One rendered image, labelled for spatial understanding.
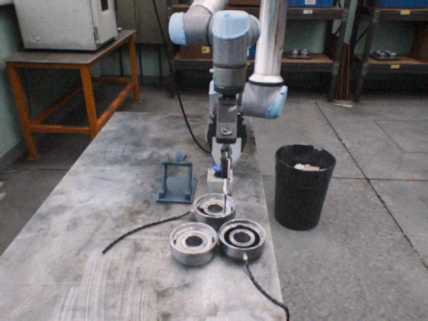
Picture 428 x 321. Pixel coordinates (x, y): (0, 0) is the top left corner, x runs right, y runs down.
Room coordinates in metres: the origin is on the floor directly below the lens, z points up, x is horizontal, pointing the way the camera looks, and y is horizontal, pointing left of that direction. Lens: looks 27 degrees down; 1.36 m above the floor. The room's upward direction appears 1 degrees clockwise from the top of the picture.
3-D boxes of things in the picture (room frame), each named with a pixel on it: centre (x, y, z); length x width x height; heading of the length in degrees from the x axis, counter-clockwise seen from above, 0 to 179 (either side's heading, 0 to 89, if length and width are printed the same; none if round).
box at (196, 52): (4.35, 0.18, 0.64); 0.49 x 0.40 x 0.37; 93
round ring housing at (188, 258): (0.62, 0.04, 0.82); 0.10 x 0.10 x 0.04
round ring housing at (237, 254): (0.64, -0.07, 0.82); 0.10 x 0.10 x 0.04
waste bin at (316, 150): (1.83, -0.53, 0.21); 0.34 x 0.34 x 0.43
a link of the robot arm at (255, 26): (0.91, -0.05, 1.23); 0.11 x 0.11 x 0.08; 71
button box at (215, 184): (0.89, -0.03, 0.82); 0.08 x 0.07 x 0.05; 178
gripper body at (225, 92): (0.82, -0.04, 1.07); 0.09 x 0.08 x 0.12; 176
